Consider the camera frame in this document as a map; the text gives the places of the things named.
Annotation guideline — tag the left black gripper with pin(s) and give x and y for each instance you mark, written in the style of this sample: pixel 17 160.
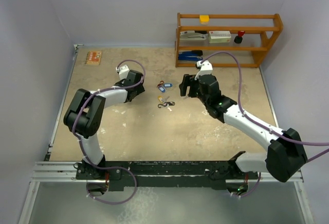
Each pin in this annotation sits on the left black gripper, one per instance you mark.
pixel 139 89

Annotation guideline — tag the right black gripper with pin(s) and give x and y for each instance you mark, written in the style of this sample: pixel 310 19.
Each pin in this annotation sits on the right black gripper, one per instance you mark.
pixel 188 80

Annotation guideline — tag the blue tagged key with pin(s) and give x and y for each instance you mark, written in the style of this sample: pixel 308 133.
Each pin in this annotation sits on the blue tagged key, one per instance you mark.
pixel 167 85
pixel 162 89

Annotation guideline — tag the yellow tagged key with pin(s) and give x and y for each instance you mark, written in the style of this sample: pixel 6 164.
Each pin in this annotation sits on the yellow tagged key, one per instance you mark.
pixel 163 99

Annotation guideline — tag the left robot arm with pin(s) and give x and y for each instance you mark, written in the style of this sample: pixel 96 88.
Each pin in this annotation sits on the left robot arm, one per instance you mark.
pixel 85 112

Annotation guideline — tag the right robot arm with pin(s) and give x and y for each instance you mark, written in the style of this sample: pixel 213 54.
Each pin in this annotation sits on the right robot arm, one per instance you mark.
pixel 283 155

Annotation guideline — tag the blue black stapler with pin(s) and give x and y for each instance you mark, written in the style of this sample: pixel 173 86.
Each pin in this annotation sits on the blue black stapler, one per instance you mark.
pixel 193 55

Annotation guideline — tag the orange spiral notepad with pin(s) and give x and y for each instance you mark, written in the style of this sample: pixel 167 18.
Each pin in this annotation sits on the orange spiral notepad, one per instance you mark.
pixel 93 58

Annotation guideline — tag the white grey stapler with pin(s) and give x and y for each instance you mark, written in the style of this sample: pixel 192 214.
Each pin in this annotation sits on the white grey stapler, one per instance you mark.
pixel 192 35

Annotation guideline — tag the white red box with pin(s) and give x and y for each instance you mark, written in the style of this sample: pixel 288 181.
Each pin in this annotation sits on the white red box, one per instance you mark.
pixel 219 36

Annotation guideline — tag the yellow lidded container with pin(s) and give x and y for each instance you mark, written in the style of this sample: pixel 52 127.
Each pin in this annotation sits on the yellow lidded container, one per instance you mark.
pixel 204 19

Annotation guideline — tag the red black stamp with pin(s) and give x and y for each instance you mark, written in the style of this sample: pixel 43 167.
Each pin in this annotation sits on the red black stamp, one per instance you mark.
pixel 239 37

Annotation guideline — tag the wooden shelf rack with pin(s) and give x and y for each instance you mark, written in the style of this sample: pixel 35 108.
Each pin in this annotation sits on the wooden shelf rack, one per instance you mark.
pixel 253 33

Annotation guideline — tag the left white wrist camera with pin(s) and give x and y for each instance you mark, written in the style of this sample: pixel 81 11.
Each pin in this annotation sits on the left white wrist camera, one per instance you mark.
pixel 122 71

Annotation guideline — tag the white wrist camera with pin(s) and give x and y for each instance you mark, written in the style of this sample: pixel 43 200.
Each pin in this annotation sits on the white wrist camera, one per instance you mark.
pixel 204 67
pixel 122 71

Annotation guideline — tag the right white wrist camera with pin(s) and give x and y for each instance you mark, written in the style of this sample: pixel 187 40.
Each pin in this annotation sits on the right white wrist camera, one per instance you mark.
pixel 204 67

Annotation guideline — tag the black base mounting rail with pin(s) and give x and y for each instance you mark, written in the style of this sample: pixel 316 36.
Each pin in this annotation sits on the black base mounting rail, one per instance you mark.
pixel 164 174

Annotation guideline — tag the aluminium frame rail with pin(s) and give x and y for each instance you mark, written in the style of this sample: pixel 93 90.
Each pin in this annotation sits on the aluminium frame rail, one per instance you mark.
pixel 54 171

